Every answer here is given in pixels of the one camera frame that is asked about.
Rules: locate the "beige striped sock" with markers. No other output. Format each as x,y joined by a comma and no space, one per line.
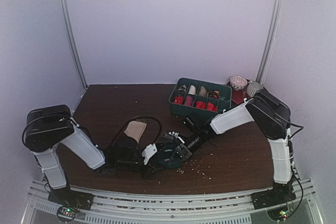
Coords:
135,129

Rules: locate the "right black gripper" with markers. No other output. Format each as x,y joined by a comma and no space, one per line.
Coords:
184,149

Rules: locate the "left aluminium corner post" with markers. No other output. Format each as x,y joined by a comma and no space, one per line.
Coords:
72,44

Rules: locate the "cream rolled sock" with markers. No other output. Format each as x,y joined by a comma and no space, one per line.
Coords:
192,90

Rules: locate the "right aluminium corner post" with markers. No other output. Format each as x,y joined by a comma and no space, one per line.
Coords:
270,41

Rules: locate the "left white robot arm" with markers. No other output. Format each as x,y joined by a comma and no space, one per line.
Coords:
48,127

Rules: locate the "dark green christmas sock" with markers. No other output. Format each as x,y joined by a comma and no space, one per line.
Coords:
162,159

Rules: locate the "red socks in box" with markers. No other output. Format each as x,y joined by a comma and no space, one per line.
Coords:
179,100

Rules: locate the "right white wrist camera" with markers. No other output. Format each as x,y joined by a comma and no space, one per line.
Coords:
175,136

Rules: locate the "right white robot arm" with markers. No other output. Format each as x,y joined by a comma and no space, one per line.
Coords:
270,114

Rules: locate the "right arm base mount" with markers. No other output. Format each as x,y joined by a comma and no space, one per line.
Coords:
270,198

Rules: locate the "red round plate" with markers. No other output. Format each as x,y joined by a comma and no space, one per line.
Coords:
238,96

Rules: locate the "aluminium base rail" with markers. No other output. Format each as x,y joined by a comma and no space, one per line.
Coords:
114,207

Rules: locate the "white striped cup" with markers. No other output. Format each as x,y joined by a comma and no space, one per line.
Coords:
253,88

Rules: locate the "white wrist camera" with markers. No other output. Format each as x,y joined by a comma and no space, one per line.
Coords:
175,136
148,152

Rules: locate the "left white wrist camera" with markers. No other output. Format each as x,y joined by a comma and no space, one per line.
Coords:
148,152

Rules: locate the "pink patterned bowl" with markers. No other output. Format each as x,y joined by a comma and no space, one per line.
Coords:
238,82

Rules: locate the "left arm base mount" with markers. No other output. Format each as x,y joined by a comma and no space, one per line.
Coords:
73,199

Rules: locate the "aluminium corner post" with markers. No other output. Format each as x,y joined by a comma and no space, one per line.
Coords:
270,41
72,44

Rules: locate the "maroon rolled sock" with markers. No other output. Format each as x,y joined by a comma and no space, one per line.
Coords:
188,100

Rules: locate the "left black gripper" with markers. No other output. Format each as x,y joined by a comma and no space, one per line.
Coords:
149,171

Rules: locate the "green divided storage box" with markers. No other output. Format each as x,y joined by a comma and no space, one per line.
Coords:
203,98

